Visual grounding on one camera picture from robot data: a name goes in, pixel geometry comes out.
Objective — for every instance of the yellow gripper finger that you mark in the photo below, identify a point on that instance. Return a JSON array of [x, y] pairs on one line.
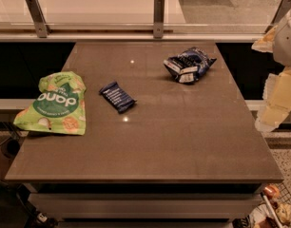
[[265, 44], [277, 101]]

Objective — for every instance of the blue chip bag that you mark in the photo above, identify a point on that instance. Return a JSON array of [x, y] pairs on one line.
[[189, 66]]

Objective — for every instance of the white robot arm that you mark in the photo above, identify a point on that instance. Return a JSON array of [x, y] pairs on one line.
[[282, 41]]

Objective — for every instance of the green rice chip bag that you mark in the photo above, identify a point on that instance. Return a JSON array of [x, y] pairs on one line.
[[59, 109]]

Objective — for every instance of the small dark blue snack bar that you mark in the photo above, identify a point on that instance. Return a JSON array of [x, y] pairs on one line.
[[117, 97]]

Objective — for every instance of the glass railing panel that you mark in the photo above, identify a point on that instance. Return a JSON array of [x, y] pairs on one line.
[[197, 12]]

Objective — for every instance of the right metal railing bracket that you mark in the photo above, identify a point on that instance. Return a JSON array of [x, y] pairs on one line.
[[283, 8]]

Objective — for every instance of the metal railing bracket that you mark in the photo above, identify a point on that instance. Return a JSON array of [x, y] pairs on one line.
[[283, 8], [37, 16], [158, 18]]

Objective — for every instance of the middle metal railing bracket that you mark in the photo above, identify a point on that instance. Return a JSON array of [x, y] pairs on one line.
[[158, 18]]

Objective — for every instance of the wire basket with snacks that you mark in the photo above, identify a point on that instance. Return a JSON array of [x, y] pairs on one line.
[[273, 212]]

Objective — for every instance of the left metal railing bracket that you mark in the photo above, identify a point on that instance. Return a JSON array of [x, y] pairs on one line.
[[37, 16]]

